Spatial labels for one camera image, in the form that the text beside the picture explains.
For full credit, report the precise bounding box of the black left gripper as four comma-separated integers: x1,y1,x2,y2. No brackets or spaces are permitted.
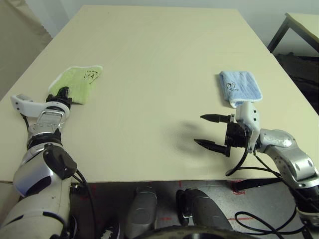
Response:
45,86,73,110

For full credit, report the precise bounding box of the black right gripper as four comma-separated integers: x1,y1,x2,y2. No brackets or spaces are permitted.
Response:
193,114,251,158

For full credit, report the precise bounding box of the green towel with white trim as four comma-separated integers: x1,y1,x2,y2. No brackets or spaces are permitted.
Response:
48,65,104,106

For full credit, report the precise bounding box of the folded blue towel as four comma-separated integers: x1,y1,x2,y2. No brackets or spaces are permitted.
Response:
219,71,264,109

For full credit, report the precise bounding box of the black table leg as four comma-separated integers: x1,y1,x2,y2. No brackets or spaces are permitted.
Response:
235,177,282,191

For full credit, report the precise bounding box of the grey robot right leg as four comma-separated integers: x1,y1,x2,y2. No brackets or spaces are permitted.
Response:
175,188,234,239

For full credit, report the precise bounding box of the grey robot leg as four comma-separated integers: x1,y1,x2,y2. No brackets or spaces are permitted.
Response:
175,188,234,239
124,185,158,239

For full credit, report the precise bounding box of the grey robot left leg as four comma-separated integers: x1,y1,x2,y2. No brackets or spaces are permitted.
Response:
124,185,158,239

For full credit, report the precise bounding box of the side table with black legs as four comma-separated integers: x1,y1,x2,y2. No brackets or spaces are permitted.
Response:
268,12,319,54

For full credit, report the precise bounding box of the black white sneaker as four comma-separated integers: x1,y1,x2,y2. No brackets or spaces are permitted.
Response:
101,223,122,239

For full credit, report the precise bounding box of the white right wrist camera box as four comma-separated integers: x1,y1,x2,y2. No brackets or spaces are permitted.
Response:
235,101,261,152

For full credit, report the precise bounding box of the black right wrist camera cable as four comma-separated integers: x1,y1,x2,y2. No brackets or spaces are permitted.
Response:
225,144,319,220

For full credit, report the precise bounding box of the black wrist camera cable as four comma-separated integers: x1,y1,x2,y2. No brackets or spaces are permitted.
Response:
225,144,319,220
21,113,97,239

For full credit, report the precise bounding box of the black left wrist camera cable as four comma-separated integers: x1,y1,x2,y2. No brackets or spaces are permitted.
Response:
21,113,97,239

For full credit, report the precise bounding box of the black hanging cable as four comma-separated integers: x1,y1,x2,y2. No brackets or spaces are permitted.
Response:
234,208,306,239

